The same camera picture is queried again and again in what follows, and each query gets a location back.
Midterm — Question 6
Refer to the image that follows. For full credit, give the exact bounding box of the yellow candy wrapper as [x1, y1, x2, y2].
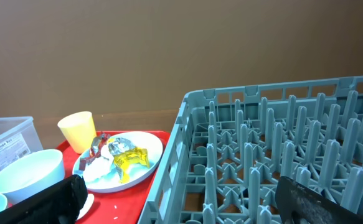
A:
[113, 147, 150, 184]

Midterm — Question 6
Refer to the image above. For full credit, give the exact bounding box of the light blue plate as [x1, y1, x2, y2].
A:
[72, 131, 163, 193]

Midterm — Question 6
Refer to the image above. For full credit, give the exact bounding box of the silver foil wrapper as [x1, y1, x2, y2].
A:
[107, 138, 136, 156]

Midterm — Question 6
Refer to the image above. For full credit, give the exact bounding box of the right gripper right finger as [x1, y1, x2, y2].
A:
[275, 176, 363, 223]

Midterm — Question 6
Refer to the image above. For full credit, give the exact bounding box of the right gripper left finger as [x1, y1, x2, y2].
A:
[0, 174, 88, 224]

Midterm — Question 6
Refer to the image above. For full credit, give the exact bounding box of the red serving tray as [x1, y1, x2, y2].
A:
[40, 130, 170, 224]

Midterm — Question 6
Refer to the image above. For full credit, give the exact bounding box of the white plastic spoon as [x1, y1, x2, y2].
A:
[77, 194, 95, 221]

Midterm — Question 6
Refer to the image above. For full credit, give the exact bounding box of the light blue bowl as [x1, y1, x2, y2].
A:
[0, 149, 65, 205]

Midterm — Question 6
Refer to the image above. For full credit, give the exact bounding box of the red snack wrapper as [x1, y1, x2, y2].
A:
[78, 133, 111, 171]

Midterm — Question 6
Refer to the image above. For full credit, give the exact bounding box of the yellow plastic cup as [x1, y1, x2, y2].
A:
[57, 111, 97, 154]

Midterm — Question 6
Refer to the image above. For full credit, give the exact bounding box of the white tissue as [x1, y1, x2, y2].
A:
[83, 145, 114, 182]

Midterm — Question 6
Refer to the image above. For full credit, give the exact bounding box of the clear plastic storage bin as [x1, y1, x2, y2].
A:
[0, 116, 43, 171]

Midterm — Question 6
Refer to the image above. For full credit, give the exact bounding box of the grey dishwasher rack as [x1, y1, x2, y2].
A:
[139, 76, 363, 223]

